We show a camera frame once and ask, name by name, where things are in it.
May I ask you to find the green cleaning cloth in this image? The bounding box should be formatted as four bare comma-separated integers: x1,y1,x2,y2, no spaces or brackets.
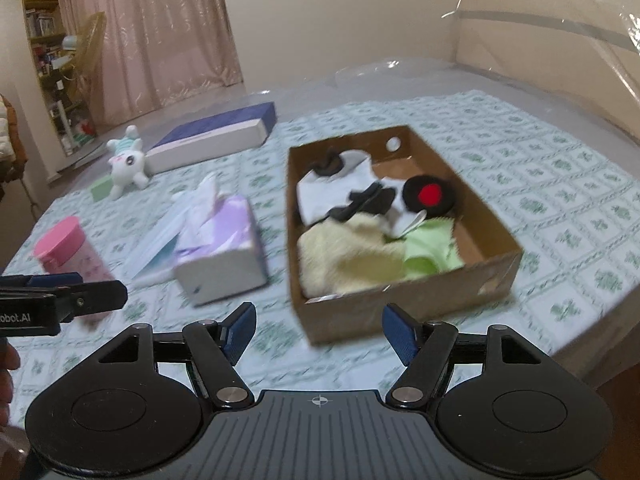
402,218,464,280

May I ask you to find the blue face mask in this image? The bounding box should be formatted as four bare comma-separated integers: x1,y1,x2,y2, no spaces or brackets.
124,200,188,288

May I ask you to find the yellow towel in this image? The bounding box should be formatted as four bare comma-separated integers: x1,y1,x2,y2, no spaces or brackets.
297,214,406,298

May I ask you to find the black red round pad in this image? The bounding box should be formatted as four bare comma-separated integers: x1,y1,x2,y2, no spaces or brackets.
401,174,457,219

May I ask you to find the white sock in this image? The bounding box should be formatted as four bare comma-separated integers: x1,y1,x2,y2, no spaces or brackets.
296,150,426,238

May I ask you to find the black eye mask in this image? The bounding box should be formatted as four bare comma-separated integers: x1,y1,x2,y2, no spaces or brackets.
328,182,396,222

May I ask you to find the person left hand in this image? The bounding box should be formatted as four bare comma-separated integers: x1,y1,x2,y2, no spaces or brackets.
0,338,21,428

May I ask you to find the pink cup with lid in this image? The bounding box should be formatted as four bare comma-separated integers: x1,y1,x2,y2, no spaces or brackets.
32,216,120,323

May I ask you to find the purple tissue pack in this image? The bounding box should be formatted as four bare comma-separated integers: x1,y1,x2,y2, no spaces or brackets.
172,174,268,306

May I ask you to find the small green box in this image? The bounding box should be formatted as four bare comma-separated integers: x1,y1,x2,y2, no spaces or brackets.
89,174,115,203

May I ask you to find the brown cardboard box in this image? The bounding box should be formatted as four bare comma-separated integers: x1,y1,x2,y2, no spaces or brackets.
285,126,523,346

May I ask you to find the orange brown jacket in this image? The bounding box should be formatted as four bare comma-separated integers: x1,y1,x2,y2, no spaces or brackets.
0,96,28,184

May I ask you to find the white puffer jacket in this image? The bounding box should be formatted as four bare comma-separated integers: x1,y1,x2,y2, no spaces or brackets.
0,102,15,162

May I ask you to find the white bunny plush toy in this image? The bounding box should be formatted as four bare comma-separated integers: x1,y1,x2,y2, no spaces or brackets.
106,125,150,200

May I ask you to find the blue and white flat box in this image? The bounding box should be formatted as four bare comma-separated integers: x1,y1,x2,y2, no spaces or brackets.
145,102,277,174

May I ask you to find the wooden bookshelf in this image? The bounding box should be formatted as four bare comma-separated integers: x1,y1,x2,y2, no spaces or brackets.
23,0,106,170

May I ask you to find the pink curtain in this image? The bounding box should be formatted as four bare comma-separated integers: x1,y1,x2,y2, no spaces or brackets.
58,0,242,127

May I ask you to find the plastic wrapped headboard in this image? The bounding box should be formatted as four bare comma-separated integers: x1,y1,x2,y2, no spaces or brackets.
449,0,639,139

